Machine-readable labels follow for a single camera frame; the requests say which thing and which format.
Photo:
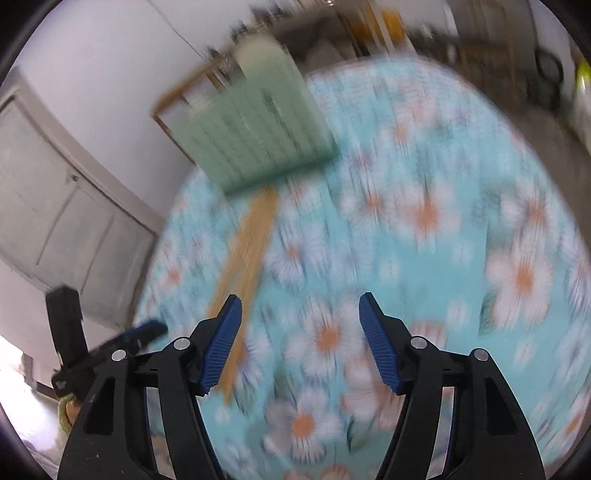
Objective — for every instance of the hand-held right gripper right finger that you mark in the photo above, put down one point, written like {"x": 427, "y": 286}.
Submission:
{"x": 378, "y": 346}

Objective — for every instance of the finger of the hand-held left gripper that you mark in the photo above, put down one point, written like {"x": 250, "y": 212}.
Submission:
{"x": 145, "y": 331}

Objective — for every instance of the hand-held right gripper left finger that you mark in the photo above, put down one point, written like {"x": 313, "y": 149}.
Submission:
{"x": 221, "y": 346}

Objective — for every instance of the row of wooden chopsticks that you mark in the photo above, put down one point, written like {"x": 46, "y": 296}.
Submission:
{"x": 251, "y": 240}

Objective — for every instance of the green star-holed utensil holder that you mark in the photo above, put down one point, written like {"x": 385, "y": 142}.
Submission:
{"x": 258, "y": 134}

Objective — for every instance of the person's left forearm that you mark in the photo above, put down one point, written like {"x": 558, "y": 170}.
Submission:
{"x": 69, "y": 413}

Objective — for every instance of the floral turquoise blanket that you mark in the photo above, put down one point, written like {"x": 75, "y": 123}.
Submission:
{"x": 438, "y": 277}

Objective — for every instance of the grey panelled door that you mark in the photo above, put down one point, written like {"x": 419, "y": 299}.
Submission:
{"x": 60, "y": 230}

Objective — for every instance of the wooden chair with black seat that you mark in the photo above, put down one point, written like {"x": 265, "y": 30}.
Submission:
{"x": 489, "y": 60}
{"x": 182, "y": 91}

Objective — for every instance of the white and green sack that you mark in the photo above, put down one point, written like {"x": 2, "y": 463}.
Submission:
{"x": 582, "y": 97}

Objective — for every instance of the yellow plastic bag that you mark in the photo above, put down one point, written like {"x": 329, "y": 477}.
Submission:
{"x": 374, "y": 23}

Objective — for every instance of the black round appliance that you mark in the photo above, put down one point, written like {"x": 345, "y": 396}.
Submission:
{"x": 549, "y": 69}

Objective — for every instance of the wooden desk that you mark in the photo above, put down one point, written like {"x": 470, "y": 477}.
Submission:
{"x": 323, "y": 14}

